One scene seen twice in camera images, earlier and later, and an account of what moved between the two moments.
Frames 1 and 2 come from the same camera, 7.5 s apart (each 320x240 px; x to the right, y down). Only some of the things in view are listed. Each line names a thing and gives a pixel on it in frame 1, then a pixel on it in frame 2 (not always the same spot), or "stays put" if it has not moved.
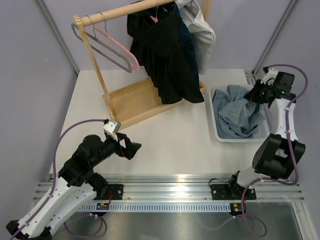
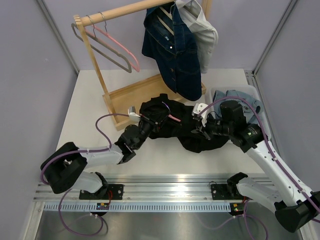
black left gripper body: [121, 152] → [147, 125]
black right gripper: [252, 95] → [204, 130]
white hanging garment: [191, 15] stays put
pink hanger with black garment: [155, 19] → [174, 117]
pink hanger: [137, 67] stays put
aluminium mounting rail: [182, 187] stays put
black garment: [159, 48] → [172, 119]
